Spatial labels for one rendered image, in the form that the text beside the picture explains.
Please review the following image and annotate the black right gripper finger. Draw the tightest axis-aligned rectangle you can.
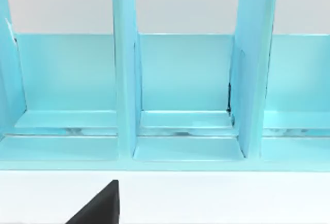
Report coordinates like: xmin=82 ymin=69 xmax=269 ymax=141
xmin=64 ymin=179 xmax=121 ymax=224

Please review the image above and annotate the light blue rack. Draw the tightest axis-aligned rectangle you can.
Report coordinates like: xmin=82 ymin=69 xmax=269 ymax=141
xmin=0 ymin=0 xmax=330 ymax=172

